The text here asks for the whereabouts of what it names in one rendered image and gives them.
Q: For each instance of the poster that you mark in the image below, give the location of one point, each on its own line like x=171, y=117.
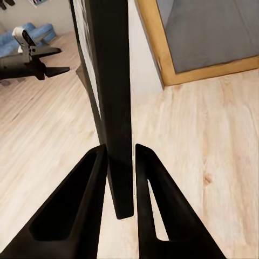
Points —
x=102, y=34

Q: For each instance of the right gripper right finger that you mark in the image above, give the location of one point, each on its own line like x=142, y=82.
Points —
x=188, y=237

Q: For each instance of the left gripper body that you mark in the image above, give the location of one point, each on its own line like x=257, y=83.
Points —
x=19, y=66

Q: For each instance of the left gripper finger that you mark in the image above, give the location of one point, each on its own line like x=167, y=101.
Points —
x=53, y=71
x=40, y=51

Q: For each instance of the coffee table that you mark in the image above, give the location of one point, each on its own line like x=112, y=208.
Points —
x=36, y=40

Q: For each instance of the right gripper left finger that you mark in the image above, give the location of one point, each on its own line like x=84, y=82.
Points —
x=67, y=225

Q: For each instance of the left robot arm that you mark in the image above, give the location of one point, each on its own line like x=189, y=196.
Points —
x=26, y=63

